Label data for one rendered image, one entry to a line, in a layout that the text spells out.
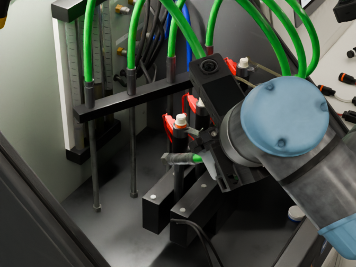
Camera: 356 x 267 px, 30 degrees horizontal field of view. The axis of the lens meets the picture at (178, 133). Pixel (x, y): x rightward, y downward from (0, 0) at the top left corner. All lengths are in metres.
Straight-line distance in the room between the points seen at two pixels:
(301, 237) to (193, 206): 0.20
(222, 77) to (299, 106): 0.22
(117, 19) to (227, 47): 0.24
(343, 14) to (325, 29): 0.68
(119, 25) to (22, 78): 0.29
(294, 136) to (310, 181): 0.05
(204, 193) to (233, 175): 0.44
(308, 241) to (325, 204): 0.59
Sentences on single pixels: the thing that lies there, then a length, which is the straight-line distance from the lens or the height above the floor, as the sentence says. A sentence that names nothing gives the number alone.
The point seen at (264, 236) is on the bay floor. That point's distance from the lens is 1.40.
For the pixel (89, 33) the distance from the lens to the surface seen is 1.17.
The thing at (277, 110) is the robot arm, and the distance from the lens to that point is 0.61.
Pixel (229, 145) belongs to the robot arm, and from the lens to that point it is 0.72.
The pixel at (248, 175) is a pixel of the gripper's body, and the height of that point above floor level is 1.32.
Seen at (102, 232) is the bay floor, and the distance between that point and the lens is 1.39.
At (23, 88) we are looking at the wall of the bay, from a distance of 1.23.
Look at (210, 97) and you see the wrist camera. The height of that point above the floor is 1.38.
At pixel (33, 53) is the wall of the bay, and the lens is 1.23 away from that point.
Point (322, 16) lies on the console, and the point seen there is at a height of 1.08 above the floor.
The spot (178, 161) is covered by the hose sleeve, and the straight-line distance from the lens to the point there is 1.03.
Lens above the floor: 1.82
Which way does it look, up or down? 37 degrees down
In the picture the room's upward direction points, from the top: 2 degrees clockwise
